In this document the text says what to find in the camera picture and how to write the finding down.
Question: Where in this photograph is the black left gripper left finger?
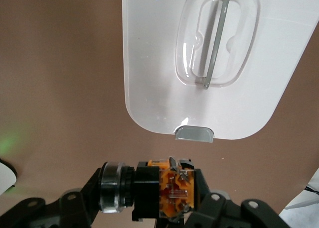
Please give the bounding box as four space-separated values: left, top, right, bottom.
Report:
0 167 103 228

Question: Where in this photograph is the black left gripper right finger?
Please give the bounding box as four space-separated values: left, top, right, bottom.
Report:
184 168 291 228

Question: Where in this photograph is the orange and black push-button switch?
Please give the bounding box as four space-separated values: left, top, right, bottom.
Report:
99 156 200 223

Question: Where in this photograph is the brown table mat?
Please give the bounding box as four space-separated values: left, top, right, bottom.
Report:
0 0 319 228

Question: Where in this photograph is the white lidded storage box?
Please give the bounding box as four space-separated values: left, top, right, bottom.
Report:
121 0 319 144

